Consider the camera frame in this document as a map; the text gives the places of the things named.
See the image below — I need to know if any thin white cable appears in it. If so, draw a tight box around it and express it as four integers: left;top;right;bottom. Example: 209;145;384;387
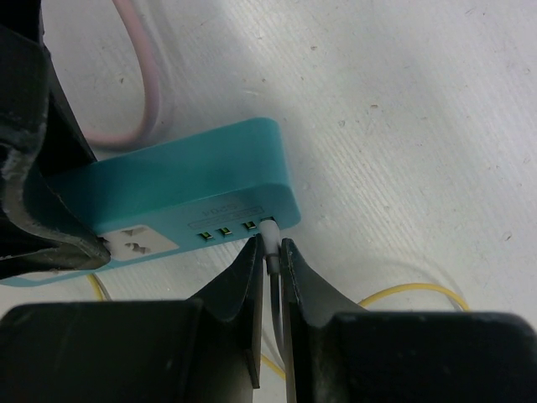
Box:
258;217;290;366

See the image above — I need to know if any pink power strip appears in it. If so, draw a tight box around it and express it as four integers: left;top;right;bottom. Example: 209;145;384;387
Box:
83;1;161;149

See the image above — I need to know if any teal power strip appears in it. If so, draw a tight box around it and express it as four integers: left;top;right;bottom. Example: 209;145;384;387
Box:
0;117;302;289

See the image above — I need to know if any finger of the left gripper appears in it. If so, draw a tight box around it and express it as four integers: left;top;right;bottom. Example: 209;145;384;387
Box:
1;1;110;279

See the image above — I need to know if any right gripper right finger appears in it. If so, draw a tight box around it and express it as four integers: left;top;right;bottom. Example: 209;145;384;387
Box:
281;238;536;402

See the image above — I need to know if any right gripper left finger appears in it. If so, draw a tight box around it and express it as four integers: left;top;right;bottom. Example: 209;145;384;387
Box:
1;236;263;402

